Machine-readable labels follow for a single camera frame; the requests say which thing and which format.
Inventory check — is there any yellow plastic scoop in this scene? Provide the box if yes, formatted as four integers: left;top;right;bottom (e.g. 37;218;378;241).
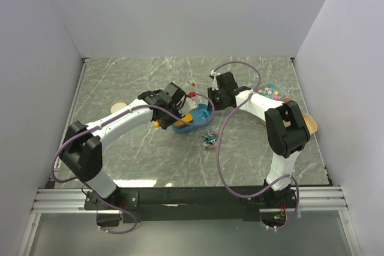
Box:
153;113;193;128

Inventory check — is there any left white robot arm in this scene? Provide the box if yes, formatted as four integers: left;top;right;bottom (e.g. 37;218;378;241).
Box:
58;82;197;209

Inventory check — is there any beige gummy candy tray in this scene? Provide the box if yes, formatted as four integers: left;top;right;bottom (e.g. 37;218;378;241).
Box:
302;113;318;135

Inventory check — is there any purple cable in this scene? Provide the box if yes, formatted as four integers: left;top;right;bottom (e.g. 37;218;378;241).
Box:
51;92;216;235
209;61;301;232

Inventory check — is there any pink lollipop tray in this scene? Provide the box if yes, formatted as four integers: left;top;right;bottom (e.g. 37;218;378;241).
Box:
279;98;293;103

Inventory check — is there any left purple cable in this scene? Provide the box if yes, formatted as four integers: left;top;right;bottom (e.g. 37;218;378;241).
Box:
51;92;216;235

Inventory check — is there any black base beam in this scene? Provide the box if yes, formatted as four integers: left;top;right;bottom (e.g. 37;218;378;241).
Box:
82;185;301;224

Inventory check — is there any blue lollipop tray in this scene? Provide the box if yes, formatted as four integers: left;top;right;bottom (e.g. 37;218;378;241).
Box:
172;103;212;134

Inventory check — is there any clear plastic jar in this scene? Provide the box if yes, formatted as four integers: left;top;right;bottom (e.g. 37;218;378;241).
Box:
202;130;219;150

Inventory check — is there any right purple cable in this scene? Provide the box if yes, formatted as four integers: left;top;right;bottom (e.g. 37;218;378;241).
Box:
209;61;301;232

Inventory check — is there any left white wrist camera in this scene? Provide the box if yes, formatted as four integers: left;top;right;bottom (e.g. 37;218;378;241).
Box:
179;94;198;116

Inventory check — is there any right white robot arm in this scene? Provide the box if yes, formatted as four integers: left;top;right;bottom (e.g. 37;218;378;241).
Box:
208;71;310;207

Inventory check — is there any light blue star candy tray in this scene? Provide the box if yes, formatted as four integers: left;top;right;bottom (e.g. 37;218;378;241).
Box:
257;83;284;100

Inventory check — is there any beige round jar lid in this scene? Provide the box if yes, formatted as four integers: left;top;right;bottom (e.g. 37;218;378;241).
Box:
110;101;128;114

